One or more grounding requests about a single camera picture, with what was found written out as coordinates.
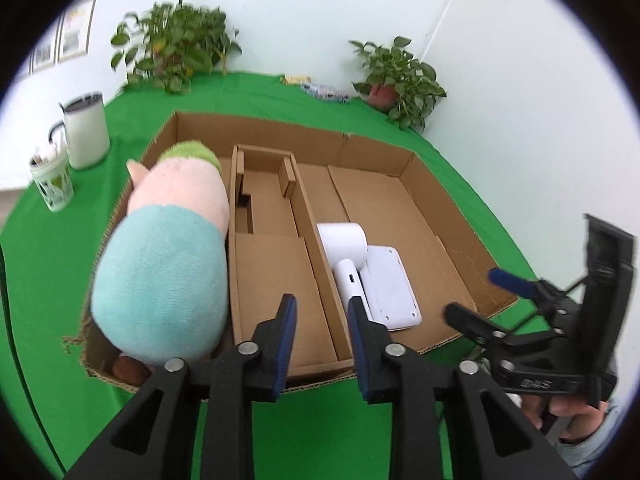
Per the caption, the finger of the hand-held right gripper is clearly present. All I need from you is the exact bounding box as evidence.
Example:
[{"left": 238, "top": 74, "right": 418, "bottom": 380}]
[
  {"left": 444, "top": 302, "right": 571, "bottom": 361},
  {"left": 487, "top": 267, "right": 586, "bottom": 318}
]

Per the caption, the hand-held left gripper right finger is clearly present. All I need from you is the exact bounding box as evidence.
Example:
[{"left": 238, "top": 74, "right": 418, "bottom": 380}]
[{"left": 347, "top": 296, "right": 578, "bottom": 480}]

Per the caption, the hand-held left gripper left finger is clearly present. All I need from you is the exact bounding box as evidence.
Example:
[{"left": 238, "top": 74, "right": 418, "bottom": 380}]
[{"left": 65, "top": 293, "right": 298, "bottom": 480}]

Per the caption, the long brown cardboard box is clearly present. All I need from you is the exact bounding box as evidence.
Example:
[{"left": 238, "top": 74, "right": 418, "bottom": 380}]
[{"left": 227, "top": 143, "right": 371, "bottom": 383}]

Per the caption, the white device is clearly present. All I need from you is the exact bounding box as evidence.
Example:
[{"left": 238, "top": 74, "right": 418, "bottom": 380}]
[{"left": 360, "top": 245, "right": 422, "bottom": 332}]

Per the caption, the white hair dryer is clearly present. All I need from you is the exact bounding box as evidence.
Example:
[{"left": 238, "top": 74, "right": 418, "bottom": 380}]
[{"left": 316, "top": 221, "right": 373, "bottom": 321}]

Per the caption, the large shallow cardboard box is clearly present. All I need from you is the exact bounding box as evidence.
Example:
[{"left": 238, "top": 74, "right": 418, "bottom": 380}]
[{"left": 61, "top": 110, "right": 519, "bottom": 395}]

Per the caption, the person's right forearm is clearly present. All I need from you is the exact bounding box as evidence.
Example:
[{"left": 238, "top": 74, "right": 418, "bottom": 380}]
[{"left": 555, "top": 395, "right": 626, "bottom": 478}]

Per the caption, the person's right hand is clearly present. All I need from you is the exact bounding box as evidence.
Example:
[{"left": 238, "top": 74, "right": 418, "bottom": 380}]
[{"left": 520, "top": 395, "right": 608, "bottom": 443}]

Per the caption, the pink and teal plush toy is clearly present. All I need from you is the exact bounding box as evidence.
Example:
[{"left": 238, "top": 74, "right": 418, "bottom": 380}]
[{"left": 90, "top": 140, "right": 232, "bottom": 387}]

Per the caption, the green tablecloth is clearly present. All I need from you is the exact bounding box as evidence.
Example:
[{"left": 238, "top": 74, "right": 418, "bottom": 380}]
[{"left": 0, "top": 71, "right": 541, "bottom": 480}]

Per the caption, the potted plant in red pot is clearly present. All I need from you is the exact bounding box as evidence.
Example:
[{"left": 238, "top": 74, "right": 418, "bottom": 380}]
[{"left": 348, "top": 36, "right": 447, "bottom": 133}]

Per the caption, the colourful packet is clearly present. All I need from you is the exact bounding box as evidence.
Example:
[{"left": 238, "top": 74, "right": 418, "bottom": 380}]
[{"left": 299, "top": 82, "right": 351, "bottom": 104}]

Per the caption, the leaf patterned cup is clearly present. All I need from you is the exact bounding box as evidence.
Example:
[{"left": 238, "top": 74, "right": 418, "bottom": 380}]
[{"left": 29, "top": 142, "right": 75, "bottom": 212}]

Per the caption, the white tumbler with lid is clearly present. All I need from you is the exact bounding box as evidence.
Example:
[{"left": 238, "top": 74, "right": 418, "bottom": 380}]
[{"left": 48, "top": 91, "right": 111, "bottom": 171}]

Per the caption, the large leafy potted plant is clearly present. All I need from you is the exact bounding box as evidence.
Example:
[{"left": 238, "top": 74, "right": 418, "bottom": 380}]
[{"left": 110, "top": 0, "right": 243, "bottom": 95}]

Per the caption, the white wall conduit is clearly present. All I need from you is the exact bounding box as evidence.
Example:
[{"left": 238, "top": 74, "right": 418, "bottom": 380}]
[{"left": 424, "top": 0, "right": 467, "bottom": 57}]

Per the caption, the wall poster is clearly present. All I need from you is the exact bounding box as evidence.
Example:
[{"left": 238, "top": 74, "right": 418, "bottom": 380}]
[
  {"left": 27, "top": 25, "right": 61, "bottom": 76},
  {"left": 57, "top": 0, "right": 101, "bottom": 63}
]

